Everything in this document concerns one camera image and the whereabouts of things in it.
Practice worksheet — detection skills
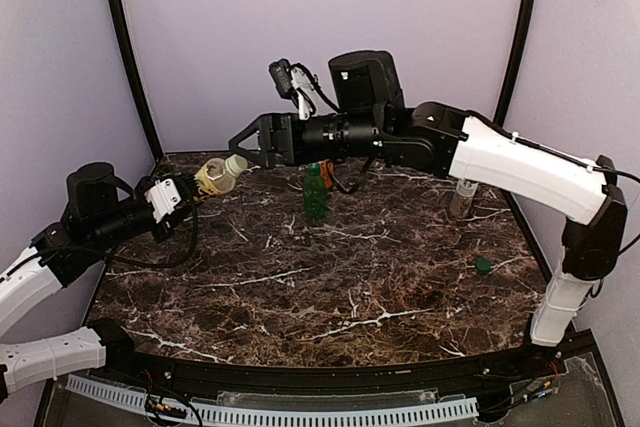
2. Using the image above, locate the yellow tea bottle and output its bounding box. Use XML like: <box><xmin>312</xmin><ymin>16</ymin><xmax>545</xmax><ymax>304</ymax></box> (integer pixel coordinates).
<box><xmin>194</xmin><ymin>158</ymin><xmax>236</xmax><ymax>197</ymax></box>

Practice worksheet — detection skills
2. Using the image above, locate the green soda bottle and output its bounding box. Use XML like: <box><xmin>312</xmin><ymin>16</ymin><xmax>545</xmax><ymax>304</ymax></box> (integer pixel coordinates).
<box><xmin>303</xmin><ymin>163</ymin><xmax>328</xmax><ymax>226</ymax></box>

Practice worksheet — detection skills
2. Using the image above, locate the coffee latte bottle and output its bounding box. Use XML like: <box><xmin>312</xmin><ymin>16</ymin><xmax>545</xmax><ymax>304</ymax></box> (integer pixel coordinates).
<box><xmin>449</xmin><ymin>179</ymin><xmax>479</xmax><ymax>219</ymax></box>

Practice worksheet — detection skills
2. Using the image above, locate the green bottle cap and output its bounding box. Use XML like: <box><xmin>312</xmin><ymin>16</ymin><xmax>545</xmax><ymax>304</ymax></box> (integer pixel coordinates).
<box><xmin>475</xmin><ymin>257</ymin><xmax>492</xmax><ymax>275</ymax></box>

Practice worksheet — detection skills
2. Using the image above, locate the cream bottle cap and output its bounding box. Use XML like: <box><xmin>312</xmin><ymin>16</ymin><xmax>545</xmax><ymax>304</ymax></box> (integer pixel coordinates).
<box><xmin>224</xmin><ymin>154</ymin><xmax>248</xmax><ymax>178</ymax></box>

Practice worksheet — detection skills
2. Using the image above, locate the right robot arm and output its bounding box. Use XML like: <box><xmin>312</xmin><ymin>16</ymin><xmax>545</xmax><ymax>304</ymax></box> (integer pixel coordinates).
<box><xmin>229</xmin><ymin>50</ymin><xmax>628</xmax><ymax>347</ymax></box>

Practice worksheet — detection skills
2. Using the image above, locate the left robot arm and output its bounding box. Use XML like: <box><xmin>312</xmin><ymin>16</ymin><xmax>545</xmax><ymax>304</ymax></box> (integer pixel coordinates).
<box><xmin>1</xmin><ymin>162</ymin><xmax>198</xmax><ymax>398</ymax></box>

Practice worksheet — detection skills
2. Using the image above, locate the orange drink bottle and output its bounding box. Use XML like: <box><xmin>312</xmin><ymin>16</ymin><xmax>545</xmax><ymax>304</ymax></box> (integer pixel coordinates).
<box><xmin>319</xmin><ymin>160</ymin><xmax>335</xmax><ymax>191</ymax></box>

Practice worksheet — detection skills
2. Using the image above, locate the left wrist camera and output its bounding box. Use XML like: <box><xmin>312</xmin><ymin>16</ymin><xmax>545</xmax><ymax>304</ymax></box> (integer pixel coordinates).
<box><xmin>143</xmin><ymin>176</ymin><xmax>195</xmax><ymax>224</ymax></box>

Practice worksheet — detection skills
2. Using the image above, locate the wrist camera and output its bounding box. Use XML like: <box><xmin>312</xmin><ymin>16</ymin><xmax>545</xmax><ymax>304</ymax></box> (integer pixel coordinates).
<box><xmin>143</xmin><ymin>176</ymin><xmax>195</xmax><ymax>224</ymax></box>
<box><xmin>268</xmin><ymin>58</ymin><xmax>320</xmax><ymax>121</ymax></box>

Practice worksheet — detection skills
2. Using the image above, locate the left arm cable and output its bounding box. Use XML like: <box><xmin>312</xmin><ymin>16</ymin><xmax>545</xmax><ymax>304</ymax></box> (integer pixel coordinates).
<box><xmin>29</xmin><ymin>196</ymin><xmax>200</xmax><ymax>269</ymax></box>

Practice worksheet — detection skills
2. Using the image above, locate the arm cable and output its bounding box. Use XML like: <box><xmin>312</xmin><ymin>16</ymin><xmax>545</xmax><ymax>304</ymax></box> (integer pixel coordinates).
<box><xmin>329</xmin><ymin>156</ymin><xmax>376</xmax><ymax>194</ymax></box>
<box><xmin>29</xmin><ymin>196</ymin><xmax>200</xmax><ymax>269</ymax></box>

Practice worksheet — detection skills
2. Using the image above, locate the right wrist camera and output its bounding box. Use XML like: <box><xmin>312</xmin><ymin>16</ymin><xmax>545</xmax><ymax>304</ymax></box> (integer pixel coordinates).
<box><xmin>268</xmin><ymin>58</ymin><xmax>320</xmax><ymax>121</ymax></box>

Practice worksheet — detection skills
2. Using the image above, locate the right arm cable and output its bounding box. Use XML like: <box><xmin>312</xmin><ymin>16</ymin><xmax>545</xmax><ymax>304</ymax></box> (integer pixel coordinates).
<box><xmin>329</xmin><ymin>156</ymin><xmax>376</xmax><ymax>194</ymax></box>

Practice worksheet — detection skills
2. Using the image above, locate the white slotted cable duct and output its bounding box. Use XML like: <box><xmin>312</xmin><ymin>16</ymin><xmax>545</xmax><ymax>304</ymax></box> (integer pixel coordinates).
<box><xmin>66</xmin><ymin>375</ymin><xmax>479</xmax><ymax>426</ymax></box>

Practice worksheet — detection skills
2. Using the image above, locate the left black frame post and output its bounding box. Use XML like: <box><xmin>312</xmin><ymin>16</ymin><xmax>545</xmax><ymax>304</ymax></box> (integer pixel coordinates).
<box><xmin>107</xmin><ymin>0</ymin><xmax>164</xmax><ymax>163</ymax></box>

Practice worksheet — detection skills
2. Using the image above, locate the black frame post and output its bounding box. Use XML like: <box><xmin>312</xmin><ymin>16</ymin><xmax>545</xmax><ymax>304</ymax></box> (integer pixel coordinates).
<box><xmin>493</xmin><ymin>0</ymin><xmax>535</xmax><ymax>127</ymax></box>
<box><xmin>107</xmin><ymin>0</ymin><xmax>164</xmax><ymax>163</ymax></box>

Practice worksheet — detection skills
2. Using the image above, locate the right black frame post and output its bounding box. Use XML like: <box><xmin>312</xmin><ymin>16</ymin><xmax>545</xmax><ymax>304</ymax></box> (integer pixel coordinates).
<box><xmin>493</xmin><ymin>0</ymin><xmax>535</xmax><ymax>127</ymax></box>

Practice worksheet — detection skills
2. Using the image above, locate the black front rail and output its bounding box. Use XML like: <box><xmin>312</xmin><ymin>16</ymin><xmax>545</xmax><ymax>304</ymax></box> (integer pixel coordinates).
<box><xmin>88</xmin><ymin>319</ymin><xmax>557</xmax><ymax>398</ymax></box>

